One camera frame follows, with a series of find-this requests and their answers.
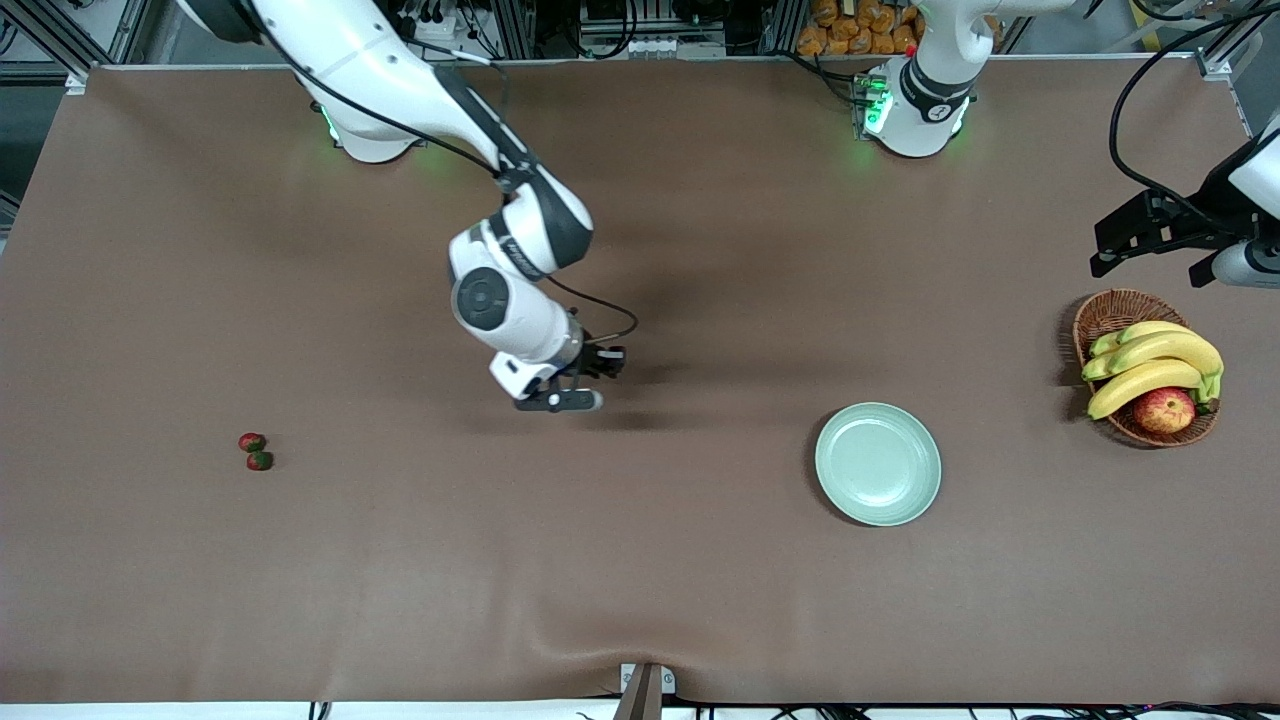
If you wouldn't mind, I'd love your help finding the red yellow apple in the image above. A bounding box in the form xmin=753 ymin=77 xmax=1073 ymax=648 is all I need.
xmin=1133 ymin=387 xmax=1198 ymax=436

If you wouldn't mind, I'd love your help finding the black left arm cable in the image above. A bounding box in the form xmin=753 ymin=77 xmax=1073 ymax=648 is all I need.
xmin=1108 ymin=8 xmax=1280 ymax=226

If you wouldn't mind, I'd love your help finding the pale green round plate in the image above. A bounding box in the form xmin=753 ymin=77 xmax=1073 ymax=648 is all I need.
xmin=814 ymin=402 xmax=943 ymax=528

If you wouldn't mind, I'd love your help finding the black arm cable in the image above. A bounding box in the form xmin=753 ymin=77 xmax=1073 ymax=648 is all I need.
xmin=1108 ymin=8 xmax=1280 ymax=226
xmin=285 ymin=50 xmax=641 ymax=346

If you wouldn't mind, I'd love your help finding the brown table cover cloth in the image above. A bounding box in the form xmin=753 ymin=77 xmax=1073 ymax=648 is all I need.
xmin=0 ymin=55 xmax=1280 ymax=706

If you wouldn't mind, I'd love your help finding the brown wicker basket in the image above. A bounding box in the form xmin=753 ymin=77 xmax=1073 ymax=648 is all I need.
xmin=1072 ymin=289 xmax=1222 ymax=449

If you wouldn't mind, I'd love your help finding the aluminium frame profile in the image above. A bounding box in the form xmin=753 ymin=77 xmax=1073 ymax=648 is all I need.
xmin=1195 ymin=0 xmax=1280 ymax=81

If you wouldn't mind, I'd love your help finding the yellow banana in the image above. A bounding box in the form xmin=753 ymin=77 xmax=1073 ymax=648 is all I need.
xmin=1081 ymin=331 xmax=1225 ymax=382
xmin=1086 ymin=359 xmax=1207 ymax=421
xmin=1088 ymin=320 xmax=1196 ymax=359

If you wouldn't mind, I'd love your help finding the white power strip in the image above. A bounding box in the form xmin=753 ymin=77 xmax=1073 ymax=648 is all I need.
xmin=628 ymin=36 xmax=728 ymax=58

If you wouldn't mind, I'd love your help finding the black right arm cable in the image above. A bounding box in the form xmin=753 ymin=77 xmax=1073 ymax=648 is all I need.
xmin=285 ymin=50 xmax=641 ymax=346

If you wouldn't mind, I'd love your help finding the metal clamp with post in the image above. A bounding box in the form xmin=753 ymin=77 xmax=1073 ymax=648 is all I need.
xmin=612 ymin=662 xmax=677 ymax=720

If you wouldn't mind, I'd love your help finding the orange pastries pile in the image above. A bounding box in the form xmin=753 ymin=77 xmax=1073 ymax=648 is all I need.
xmin=795 ymin=0 xmax=926 ymax=57

